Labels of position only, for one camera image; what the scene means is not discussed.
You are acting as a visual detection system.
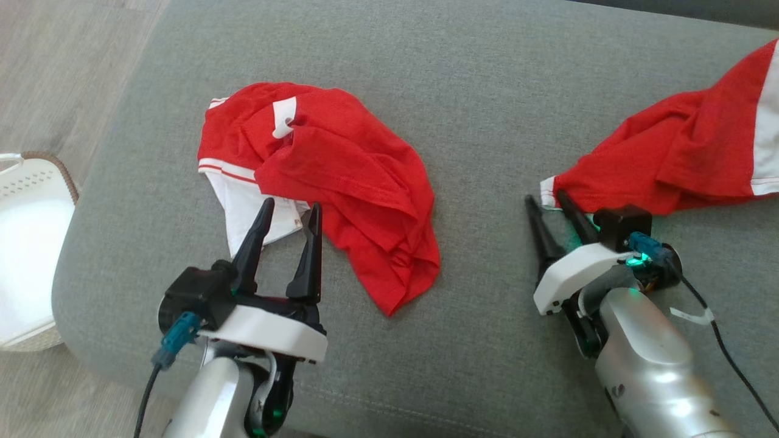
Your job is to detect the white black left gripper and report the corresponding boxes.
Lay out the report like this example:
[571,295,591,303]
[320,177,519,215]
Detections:
[198,198,329,364]

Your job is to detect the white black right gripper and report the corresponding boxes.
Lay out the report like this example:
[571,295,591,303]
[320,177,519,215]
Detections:
[525,190,637,316]

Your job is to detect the red white basketball jersey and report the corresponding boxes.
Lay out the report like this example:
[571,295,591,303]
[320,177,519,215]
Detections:
[197,81,441,318]

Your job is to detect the red white-banded shorts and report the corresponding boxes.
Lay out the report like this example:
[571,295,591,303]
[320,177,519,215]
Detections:
[540,38,779,215]

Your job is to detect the grey fabric sofa seat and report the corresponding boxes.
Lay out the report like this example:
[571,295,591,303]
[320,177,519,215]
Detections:
[52,0,779,438]

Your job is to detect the white laundry basket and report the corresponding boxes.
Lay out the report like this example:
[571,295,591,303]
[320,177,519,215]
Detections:
[0,151,80,352]

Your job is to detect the blue right cable connector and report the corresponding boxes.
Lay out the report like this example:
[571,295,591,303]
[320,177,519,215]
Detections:
[628,231,664,263]

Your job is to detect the blue cable connector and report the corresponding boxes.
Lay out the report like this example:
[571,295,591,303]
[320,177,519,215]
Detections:
[151,311,203,370]
[628,231,664,263]

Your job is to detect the blue left cable connector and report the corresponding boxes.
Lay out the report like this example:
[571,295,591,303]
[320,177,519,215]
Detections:
[151,311,203,370]

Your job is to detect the white right cable label tag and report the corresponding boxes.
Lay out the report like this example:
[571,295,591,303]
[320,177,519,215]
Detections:
[669,306,714,325]

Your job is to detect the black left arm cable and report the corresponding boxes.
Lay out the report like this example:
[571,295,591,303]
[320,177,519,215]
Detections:
[134,362,162,438]

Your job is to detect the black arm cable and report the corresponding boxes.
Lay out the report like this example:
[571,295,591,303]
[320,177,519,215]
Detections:
[663,255,779,434]
[134,362,162,438]

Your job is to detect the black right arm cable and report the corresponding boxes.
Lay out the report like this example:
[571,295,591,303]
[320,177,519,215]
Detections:
[663,255,779,434]

